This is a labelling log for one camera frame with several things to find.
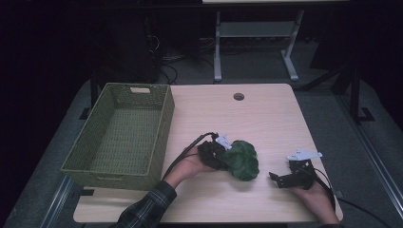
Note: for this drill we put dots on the dark cabinet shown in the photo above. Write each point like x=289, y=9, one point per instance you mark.
x=126, y=47

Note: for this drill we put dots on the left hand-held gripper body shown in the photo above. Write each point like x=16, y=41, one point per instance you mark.
x=210, y=153

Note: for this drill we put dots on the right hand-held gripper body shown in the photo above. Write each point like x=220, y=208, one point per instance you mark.
x=302, y=175

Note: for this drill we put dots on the green plush pet hoodie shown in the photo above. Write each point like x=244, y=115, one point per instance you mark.
x=242, y=160

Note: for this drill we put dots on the green woven basket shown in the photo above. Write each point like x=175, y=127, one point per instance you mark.
x=95, y=148

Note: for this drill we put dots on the person's left hand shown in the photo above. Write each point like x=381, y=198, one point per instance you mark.
x=187, y=167

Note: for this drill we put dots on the aluminium floor rail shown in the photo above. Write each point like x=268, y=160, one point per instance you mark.
x=57, y=202
x=374, y=155

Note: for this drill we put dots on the black metal stand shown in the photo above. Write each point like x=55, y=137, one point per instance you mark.
x=355, y=95

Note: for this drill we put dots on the person's right hand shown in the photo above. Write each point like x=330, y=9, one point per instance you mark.
x=320, y=202

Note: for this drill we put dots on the grey metal-legged desk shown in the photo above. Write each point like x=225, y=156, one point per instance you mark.
x=253, y=29

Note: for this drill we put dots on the black tape strip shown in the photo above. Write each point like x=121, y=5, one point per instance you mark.
x=87, y=192

